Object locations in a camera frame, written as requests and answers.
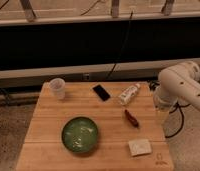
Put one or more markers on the green ceramic bowl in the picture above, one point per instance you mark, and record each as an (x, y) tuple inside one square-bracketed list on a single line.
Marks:
[(80, 135)]

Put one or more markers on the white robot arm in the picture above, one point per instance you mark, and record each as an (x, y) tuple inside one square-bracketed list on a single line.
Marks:
[(176, 82)]

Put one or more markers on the black smartphone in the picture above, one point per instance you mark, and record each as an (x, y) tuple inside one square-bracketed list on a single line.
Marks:
[(101, 92)]

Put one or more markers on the clear plastic bottle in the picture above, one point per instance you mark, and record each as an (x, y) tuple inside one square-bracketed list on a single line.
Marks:
[(126, 96)]

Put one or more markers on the clear plastic cup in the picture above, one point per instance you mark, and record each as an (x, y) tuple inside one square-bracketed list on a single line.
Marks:
[(57, 86)]

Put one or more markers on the red brown marker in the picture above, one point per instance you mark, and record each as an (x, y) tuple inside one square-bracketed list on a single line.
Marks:
[(131, 119)]

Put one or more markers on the white sponge block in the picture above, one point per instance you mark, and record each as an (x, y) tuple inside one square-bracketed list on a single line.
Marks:
[(140, 147)]

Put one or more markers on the metal frame leg middle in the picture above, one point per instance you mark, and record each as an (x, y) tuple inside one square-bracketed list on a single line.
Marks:
[(115, 8)]

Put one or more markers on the metal frame leg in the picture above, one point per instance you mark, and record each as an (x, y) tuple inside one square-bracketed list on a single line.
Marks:
[(28, 10), (115, 8), (167, 8)]

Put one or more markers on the metal frame leg right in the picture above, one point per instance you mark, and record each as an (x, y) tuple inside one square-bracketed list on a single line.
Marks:
[(167, 8)]

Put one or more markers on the metal frame leg left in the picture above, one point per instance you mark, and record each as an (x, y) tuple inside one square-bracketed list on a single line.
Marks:
[(28, 10)]

